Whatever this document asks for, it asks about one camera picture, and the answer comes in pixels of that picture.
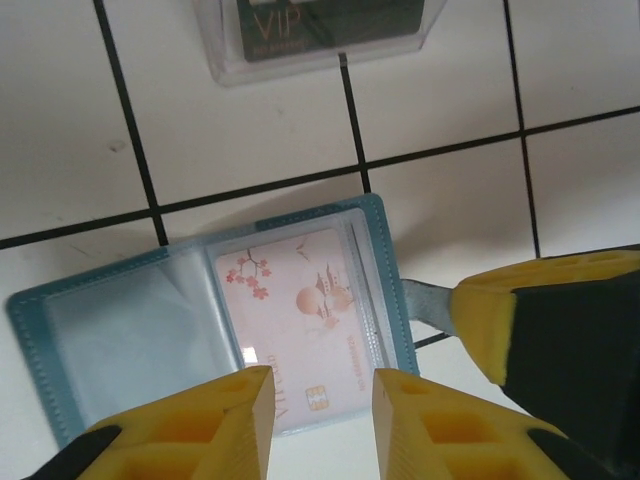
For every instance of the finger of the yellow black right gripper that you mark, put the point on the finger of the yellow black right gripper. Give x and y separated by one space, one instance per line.
575 350

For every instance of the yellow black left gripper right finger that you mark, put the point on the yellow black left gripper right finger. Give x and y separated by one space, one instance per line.
440 440

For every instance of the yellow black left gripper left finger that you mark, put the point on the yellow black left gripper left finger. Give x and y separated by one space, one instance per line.
200 440

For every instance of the blue card holder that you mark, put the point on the blue card holder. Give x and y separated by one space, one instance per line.
125 310

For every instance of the clear acrylic card box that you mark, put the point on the clear acrylic card box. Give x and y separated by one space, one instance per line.
220 60

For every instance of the black VIP card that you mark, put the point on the black VIP card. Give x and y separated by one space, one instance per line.
350 30

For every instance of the pink blossom print card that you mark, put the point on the pink blossom print card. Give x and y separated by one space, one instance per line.
300 310

